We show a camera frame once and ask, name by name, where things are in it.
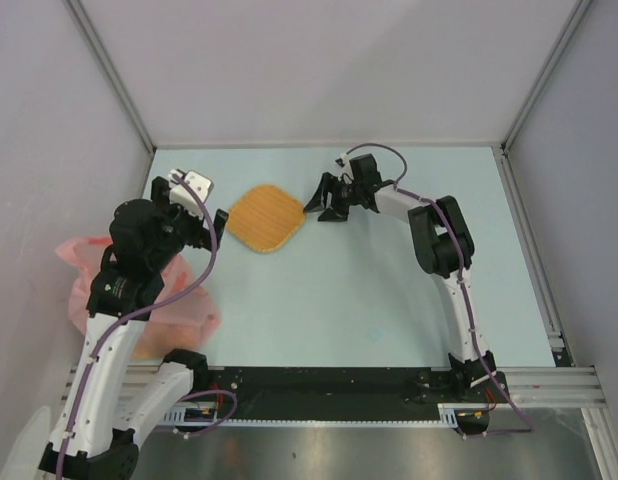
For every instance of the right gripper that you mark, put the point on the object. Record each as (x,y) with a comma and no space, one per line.
(319,201)

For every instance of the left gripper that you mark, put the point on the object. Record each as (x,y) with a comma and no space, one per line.
(160,196)

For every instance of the woven bamboo tray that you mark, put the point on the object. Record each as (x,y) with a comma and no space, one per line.
(265,218)

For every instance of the pink plastic bag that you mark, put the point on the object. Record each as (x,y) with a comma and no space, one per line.
(187,323)

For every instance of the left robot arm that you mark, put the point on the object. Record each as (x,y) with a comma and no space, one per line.
(92,439)

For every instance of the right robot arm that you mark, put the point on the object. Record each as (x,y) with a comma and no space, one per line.
(443,248)

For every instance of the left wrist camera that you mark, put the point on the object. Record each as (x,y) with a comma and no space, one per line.
(188,189)

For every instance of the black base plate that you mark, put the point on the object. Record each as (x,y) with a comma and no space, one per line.
(342,394)

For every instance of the aluminium frame rail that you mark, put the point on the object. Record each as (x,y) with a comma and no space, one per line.
(528,387)

